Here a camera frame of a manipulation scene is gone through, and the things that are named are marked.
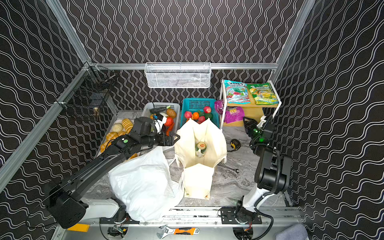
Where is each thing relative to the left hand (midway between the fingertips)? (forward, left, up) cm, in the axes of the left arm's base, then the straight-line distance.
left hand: (177, 137), depth 73 cm
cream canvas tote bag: (-17, -10, -2) cm, 20 cm away
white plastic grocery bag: (-16, +15, -19) cm, 29 cm away
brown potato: (+36, +11, -18) cm, 42 cm away
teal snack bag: (+24, -30, +9) cm, 40 cm away
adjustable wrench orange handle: (-35, +5, -27) cm, 45 cm away
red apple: (+33, -2, -17) cm, 37 cm away
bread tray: (+26, +47, -22) cm, 58 cm away
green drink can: (+4, -11, -17) cm, 21 cm away
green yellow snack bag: (+24, -44, +8) cm, 51 cm away
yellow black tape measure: (+13, -34, -24) cm, 44 cm away
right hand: (+21, -38, -8) cm, 44 cm away
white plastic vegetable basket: (+39, +30, -15) cm, 52 cm away
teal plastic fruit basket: (+47, -5, -20) cm, 51 cm away
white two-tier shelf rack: (+31, -44, -11) cm, 55 cm away
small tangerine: (+36, -7, -21) cm, 43 cm away
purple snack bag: (+22, -30, -6) cm, 38 cm away
